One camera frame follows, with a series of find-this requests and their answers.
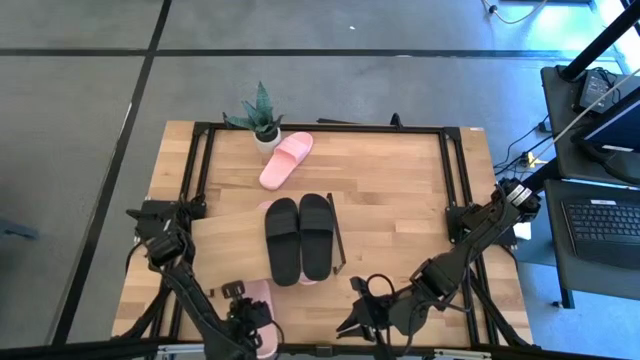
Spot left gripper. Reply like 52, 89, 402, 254
221, 281, 276, 350

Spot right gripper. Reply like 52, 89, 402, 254
335, 275, 420, 347

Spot wooden shelf black legs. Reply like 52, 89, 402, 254
191, 192, 348, 291

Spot black rubber slide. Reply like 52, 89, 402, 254
264, 197, 302, 287
298, 193, 335, 282

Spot potted snake plant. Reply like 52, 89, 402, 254
222, 81, 285, 154

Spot black laptop desk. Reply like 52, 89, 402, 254
543, 178, 640, 309

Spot grey-blue floor object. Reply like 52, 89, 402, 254
0, 219, 39, 242

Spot black diagonal beam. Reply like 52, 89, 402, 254
522, 158, 560, 196
558, 0, 640, 83

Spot black laptop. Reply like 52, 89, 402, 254
562, 197, 640, 271

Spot black equipment cart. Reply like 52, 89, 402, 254
539, 64, 640, 187

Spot thin white rod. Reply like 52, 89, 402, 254
551, 67, 640, 147

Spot dark monitor screen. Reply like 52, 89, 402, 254
569, 84, 640, 154

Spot black power adapter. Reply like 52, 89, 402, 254
578, 69, 614, 114

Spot silver frame bracket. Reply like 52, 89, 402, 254
157, 343, 215, 357
433, 348, 492, 360

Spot black table frame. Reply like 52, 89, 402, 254
0, 119, 640, 360

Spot black floor cable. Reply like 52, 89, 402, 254
493, 115, 554, 177

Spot white floor cable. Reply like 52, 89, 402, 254
479, 0, 549, 25

